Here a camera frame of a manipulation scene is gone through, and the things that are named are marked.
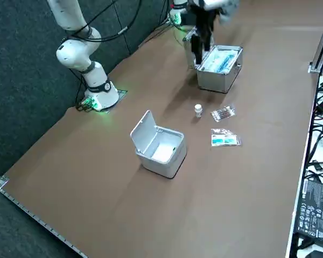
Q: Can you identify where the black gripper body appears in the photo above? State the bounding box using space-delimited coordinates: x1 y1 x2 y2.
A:
189 0 219 33

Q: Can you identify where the clear iodophor swab packet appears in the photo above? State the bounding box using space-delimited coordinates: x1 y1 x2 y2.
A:
210 103 237 123

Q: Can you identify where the clear bag of gloves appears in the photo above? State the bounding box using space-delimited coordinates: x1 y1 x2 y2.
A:
210 128 242 147

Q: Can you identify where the aluminium medical kit case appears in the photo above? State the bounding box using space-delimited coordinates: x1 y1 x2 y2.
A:
182 26 244 94

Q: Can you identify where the white lidded waste bin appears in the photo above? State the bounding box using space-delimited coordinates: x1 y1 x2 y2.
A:
130 109 188 180

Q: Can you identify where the blue white mask packet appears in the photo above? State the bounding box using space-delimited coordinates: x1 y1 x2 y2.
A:
203 49 240 74

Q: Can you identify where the large black labelled power adapter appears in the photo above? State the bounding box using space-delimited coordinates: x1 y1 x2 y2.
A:
292 176 323 244

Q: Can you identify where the black cable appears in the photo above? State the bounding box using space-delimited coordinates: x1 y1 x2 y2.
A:
74 77 90 111
63 0 149 42
286 236 323 258
311 77 323 178
137 0 178 49

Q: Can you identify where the aluminium profile post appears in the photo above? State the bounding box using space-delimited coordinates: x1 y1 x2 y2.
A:
308 0 323 74

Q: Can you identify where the aluminium edge rail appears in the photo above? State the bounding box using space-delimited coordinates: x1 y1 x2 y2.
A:
0 171 88 258

